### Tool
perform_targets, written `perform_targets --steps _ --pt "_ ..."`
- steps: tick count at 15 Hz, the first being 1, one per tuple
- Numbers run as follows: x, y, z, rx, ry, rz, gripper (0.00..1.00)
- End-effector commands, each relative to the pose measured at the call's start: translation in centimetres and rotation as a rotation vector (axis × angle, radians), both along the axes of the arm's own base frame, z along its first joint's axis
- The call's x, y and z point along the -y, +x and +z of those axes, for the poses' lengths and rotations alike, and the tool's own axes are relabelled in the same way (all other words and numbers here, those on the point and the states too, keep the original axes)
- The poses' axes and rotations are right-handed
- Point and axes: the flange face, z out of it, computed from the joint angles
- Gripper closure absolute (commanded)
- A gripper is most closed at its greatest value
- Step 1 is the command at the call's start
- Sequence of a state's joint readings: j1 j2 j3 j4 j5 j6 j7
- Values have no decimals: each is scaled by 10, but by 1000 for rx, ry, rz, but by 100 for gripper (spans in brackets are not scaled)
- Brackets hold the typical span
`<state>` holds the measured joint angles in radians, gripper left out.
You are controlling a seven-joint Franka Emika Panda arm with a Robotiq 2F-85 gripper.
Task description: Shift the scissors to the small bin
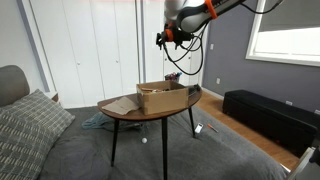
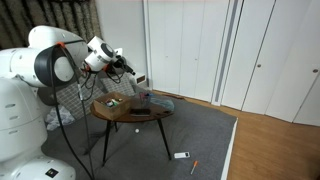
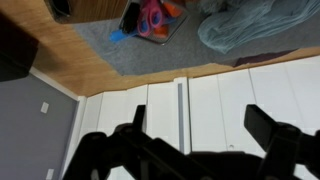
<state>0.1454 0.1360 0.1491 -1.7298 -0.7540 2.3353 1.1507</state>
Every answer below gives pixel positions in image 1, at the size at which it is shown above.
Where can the wide white closet door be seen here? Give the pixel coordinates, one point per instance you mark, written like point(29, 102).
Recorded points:
point(113, 40)
point(60, 50)

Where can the orange wrist mount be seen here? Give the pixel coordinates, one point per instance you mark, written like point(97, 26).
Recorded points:
point(169, 35)

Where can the white light switch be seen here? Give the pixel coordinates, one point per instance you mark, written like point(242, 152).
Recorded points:
point(211, 46)

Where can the grey metal frame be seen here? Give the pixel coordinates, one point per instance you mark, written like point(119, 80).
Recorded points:
point(300, 165)

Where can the grey dash patterned pillow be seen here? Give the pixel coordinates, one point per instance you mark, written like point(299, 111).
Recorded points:
point(20, 150)

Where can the black bench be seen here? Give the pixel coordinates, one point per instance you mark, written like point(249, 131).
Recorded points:
point(273, 116)

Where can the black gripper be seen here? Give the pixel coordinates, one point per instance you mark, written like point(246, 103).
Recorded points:
point(161, 36)

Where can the small pen bin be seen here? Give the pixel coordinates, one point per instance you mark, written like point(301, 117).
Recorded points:
point(173, 79)

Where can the teal cloth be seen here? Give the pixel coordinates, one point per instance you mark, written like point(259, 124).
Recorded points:
point(96, 120)

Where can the white framed window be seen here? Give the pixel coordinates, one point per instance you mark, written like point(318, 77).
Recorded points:
point(290, 46)

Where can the wooden table with black legs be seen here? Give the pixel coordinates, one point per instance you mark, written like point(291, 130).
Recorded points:
point(146, 114)

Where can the grey window blind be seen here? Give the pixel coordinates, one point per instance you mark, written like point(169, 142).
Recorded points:
point(293, 16)

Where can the grey checkered pillow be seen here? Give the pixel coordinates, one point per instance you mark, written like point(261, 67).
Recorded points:
point(36, 113)

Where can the white ball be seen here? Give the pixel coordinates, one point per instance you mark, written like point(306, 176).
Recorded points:
point(144, 140)

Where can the grey padded headboard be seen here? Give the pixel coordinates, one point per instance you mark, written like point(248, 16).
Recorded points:
point(11, 83)

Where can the small white remote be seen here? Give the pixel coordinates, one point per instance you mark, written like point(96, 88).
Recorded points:
point(199, 128)

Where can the brown cardboard box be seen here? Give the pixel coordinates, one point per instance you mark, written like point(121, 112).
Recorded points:
point(163, 100)

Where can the flat cardboard piece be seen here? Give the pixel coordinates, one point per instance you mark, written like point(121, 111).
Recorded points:
point(121, 105)

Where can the white wall outlet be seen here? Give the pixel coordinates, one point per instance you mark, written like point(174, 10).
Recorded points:
point(217, 80)
point(289, 102)
point(317, 111)

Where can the grey bed blanket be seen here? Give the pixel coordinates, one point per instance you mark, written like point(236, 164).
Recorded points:
point(206, 156)

